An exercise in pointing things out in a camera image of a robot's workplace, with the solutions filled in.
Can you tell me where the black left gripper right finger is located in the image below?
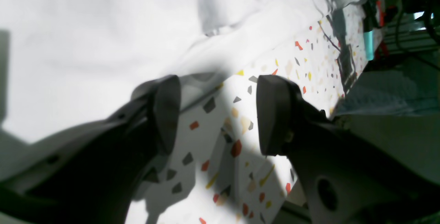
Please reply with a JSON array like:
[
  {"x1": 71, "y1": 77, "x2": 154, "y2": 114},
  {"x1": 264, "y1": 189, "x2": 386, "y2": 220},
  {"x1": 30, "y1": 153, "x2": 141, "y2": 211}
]
[{"x1": 256, "y1": 75, "x2": 439, "y2": 224}]

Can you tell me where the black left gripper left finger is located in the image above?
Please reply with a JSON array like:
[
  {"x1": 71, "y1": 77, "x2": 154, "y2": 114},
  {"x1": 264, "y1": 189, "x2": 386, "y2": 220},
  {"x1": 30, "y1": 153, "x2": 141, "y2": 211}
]
[{"x1": 1, "y1": 75, "x2": 181, "y2": 224}]

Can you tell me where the white T-shirt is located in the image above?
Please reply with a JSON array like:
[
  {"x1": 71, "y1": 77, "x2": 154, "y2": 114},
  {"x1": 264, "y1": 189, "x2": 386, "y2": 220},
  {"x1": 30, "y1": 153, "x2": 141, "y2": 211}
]
[{"x1": 1, "y1": 0, "x2": 366, "y2": 143}]

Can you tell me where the terrazzo pattern tablecloth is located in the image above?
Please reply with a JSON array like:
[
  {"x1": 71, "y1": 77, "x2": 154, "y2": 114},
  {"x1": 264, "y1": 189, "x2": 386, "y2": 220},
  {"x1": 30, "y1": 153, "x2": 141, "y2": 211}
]
[{"x1": 125, "y1": 4, "x2": 384, "y2": 224}]

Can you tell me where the blue highlighter pen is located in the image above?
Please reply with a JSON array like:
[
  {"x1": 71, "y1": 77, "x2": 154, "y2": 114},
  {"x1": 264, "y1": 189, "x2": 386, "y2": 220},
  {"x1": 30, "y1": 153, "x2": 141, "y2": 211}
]
[{"x1": 363, "y1": 30, "x2": 375, "y2": 61}]

